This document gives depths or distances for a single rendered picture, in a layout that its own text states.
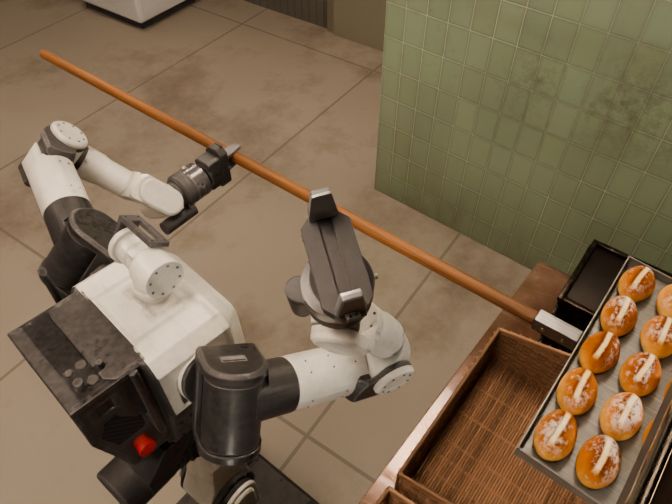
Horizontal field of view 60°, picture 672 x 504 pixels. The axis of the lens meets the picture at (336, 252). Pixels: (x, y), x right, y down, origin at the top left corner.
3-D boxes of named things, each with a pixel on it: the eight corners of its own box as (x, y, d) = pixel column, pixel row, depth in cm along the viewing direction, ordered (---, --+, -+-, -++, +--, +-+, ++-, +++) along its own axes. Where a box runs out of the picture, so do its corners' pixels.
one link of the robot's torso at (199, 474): (225, 532, 150) (190, 462, 116) (179, 489, 158) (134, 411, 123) (265, 485, 158) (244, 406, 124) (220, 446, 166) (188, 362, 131)
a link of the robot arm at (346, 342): (346, 342, 74) (379, 361, 85) (355, 275, 77) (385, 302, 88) (301, 339, 76) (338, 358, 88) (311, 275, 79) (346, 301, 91)
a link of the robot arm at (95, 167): (111, 191, 138) (30, 148, 127) (134, 160, 135) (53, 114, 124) (108, 216, 130) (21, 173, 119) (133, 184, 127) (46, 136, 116)
